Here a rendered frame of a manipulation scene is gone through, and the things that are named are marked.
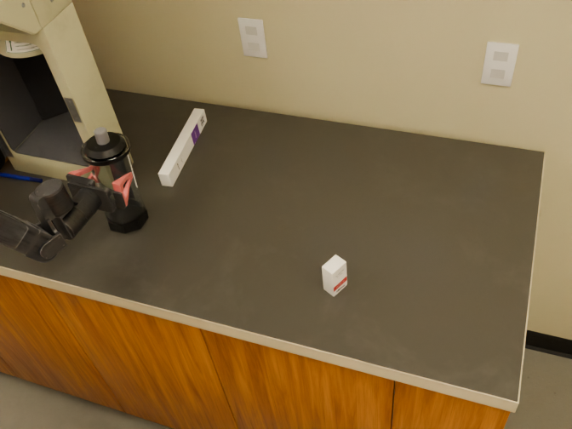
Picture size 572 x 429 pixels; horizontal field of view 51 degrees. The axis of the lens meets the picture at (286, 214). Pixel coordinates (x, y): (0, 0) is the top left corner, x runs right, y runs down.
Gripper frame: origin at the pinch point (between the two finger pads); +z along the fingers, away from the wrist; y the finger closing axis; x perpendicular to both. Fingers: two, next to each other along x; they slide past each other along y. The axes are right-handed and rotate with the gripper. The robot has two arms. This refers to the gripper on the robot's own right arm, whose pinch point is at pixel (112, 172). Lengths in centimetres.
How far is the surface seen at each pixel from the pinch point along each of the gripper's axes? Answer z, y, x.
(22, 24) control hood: 0.6, 10.9, -34.9
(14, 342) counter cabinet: -15, 47, 70
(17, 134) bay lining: 11.1, 38.3, 5.4
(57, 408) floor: -15, 47, 112
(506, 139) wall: 53, -84, 10
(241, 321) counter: -18.8, -38.9, 16.1
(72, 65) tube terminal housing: 9.8, 10.6, -20.5
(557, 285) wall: 57, -110, 65
